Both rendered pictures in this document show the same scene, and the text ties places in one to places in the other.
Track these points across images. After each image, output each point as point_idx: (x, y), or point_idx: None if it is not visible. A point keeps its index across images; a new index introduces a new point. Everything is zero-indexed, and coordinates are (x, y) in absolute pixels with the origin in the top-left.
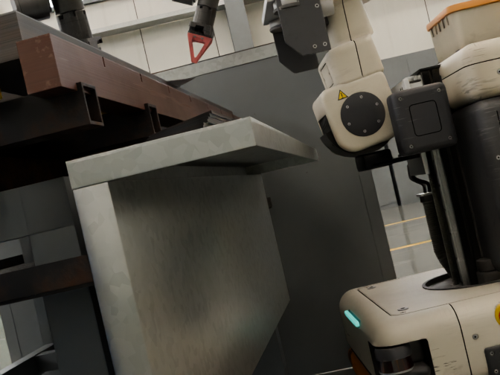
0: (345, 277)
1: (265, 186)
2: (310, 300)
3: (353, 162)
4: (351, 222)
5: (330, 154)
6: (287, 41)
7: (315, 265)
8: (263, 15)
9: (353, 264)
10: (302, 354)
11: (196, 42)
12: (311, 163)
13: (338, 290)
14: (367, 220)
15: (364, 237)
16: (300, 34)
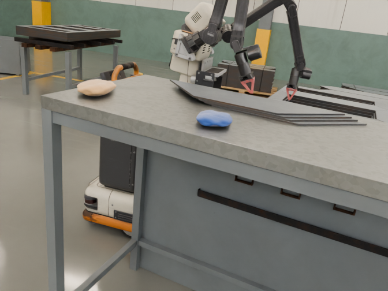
0: (161, 230)
1: (201, 181)
2: (182, 246)
3: (148, 163)
4: (154, 198)
5: (160, 159)
6: (220, 87)
7: (176, 226)
8: (220, 73)
9: (156, 222)
10: (190, 276)
11: (249, 81)
12: (172, 164)
13: (165, 238)
14: (145, 196)
15: (149, 206)
16: (215, 85)
